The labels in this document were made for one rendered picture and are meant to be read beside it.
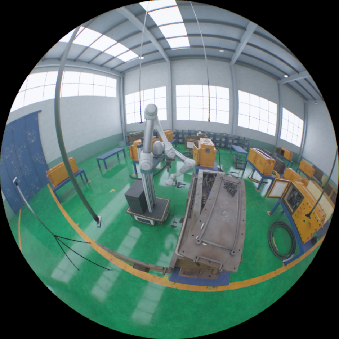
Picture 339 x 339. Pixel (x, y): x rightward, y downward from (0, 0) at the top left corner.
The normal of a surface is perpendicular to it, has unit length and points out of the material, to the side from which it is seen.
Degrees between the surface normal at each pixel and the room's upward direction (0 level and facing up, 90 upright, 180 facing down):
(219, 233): 0
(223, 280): 0
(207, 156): 90
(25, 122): 90
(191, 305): 0
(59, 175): 90
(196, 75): 90
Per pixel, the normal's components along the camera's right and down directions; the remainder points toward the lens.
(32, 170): 0.96, 0.11
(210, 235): -0.02, -0.88
